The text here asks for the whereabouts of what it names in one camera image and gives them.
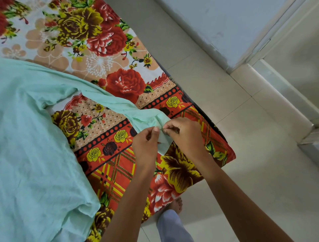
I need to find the dark mattress edge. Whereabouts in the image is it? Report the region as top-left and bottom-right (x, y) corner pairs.
(159, 65), (228, 142)

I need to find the white door frame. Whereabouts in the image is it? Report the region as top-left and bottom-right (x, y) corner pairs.
(225, 0), (319, 162)

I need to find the person's left hand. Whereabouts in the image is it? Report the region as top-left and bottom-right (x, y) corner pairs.
(131, 126), (160, 172)

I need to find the person's left forearm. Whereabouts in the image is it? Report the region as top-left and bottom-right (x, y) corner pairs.
(100, 168), (156, 242)

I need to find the person's foot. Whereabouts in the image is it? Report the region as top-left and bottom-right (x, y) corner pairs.
(163, 197), (183, 215)

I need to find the mint green garment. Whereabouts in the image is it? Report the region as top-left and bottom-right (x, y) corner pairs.
(0, 58), (174, 242)

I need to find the person's right forearm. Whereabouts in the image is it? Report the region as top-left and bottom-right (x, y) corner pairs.
(193, 151), (294, 242)

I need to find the person's grey trouser leg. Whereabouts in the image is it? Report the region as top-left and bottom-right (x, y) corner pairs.
(157, 209), (194, 242)

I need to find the person's right hand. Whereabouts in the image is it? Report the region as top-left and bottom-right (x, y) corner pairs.
(162, 117), (208, 162)

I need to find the floral bedsheet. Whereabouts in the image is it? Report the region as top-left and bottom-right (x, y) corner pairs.
(0, 0), (236, 242)

